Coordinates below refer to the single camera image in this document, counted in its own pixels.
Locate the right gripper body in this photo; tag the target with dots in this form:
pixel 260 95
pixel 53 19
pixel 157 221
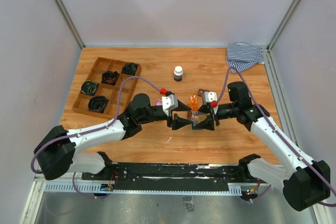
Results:
pixel 213 115

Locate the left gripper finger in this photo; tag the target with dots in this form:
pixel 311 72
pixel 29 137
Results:
pixel 179 106
pixel 178 122

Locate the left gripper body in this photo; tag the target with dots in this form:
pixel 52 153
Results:
pixel 169 115

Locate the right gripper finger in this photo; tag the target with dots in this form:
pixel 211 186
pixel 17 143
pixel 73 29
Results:
pixel 207 124
pixel 204 109

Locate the clear glass pill bottle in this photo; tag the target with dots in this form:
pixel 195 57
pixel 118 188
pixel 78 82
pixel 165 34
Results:
pixel 196 117

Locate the orange pill box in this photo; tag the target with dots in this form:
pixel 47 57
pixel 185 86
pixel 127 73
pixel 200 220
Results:
pixel 193 104

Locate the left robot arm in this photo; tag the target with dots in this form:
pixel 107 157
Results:
pixel 63 151

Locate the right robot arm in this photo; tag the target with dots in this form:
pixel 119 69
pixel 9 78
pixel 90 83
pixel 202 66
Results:
pixel 303 181

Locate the teal pill box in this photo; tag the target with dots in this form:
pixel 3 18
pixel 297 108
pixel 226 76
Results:
pixel 194 127

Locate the pink pill organizer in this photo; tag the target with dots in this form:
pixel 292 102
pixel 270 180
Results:
pixel 157 102

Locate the brown pill box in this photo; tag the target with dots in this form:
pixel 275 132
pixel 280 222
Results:
pixel 201 91

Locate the white cap pill bottle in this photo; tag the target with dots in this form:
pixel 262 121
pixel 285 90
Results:
pixel 178 73

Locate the striped blue cloth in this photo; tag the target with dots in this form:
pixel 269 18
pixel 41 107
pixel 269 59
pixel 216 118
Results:
pixel 241 56

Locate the wooden compartment tray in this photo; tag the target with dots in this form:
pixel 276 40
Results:
pixel 102 93

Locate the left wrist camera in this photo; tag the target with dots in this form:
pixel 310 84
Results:
pixel 169 103

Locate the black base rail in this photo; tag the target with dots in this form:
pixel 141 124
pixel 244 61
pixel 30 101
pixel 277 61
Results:
pixel 170 176

